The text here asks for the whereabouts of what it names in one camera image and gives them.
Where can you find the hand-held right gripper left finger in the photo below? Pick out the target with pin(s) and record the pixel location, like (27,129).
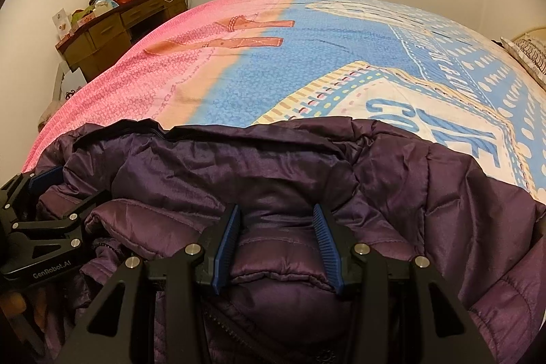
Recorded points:
(226,249)

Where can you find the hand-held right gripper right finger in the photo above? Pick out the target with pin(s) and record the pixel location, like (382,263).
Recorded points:
(328,249)

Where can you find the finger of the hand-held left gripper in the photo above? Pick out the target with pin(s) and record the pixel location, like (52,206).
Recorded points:
(59,219)
(47,178)

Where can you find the purple quilted jacket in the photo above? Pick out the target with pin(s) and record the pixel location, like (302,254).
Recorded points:
(277,185)

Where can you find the pile of clothes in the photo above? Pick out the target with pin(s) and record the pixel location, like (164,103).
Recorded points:
(49,116)

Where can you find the white paper bag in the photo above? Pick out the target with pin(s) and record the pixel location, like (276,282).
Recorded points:
(70,84)

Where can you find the flat pink box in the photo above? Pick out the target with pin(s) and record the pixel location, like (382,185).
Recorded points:
(79,30)

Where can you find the brown wooden desk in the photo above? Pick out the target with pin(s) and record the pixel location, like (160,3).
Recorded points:
(111,35)

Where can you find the white card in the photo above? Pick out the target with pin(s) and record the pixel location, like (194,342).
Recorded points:
(61,20)

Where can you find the green cloth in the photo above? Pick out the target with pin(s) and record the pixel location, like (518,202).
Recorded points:
(83,15)

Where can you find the pink and blue printed bedsheet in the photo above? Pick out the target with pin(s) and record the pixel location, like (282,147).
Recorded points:
(298,69)

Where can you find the blue and white packet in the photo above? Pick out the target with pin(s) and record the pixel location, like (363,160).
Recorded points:
(105,1)

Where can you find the patterned grey pillow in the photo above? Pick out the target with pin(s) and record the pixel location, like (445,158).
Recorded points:
(527,55)

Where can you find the cream wooden bed headboard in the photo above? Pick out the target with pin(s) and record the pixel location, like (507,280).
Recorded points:
(529,35)

